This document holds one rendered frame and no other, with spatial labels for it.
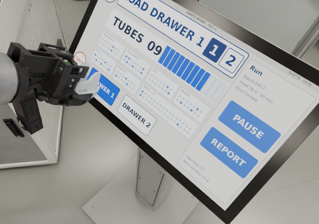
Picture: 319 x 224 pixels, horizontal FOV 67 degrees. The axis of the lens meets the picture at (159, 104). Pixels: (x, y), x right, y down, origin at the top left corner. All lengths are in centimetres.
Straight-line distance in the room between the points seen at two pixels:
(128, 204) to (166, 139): 97
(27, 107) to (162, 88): 24
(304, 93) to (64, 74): 38
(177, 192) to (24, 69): 122
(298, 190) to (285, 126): 139
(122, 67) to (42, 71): 19
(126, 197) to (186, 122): 102
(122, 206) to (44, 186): 46
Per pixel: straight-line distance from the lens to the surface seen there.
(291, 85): 44
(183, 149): 49
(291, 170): 186
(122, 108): 54
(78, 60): 62
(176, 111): 48
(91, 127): 168
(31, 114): 46
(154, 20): 51
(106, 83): 56
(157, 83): 49
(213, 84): 45
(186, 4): 49
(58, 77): 42
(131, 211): 143
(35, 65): 40
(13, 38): 104
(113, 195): 146
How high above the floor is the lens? 144
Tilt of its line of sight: 54 degrees down
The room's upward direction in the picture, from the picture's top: 10 degrees clockwise
